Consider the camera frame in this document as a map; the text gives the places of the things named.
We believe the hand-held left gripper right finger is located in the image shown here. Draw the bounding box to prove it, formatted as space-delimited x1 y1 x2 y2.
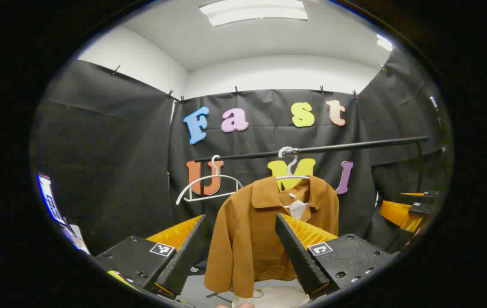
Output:
274 213 396 300

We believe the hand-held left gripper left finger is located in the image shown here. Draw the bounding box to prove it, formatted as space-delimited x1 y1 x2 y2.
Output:
93 214 207 300

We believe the brown jacket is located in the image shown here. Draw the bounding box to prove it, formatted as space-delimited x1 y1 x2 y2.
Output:
204 175 340 299

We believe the black clothes rack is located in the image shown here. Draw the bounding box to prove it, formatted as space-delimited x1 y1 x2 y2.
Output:
194 136 430 195

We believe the white hanger with taped hook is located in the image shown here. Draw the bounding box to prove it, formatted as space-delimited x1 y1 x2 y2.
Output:
275 147 311 181

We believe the white plastic hanger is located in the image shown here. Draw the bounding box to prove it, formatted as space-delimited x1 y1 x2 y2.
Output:
176 155 244 206

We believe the white paper sheet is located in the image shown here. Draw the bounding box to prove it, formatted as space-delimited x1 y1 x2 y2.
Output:
62 224 92 256

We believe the white printed poster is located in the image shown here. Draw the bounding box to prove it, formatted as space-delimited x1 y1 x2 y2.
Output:
37 172 68 226

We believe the small ceiling light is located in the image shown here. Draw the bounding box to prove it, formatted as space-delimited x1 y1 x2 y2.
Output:
376 33 394 52

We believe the large ceiling light panel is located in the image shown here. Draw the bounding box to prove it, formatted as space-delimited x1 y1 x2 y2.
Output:
199 0 308 27

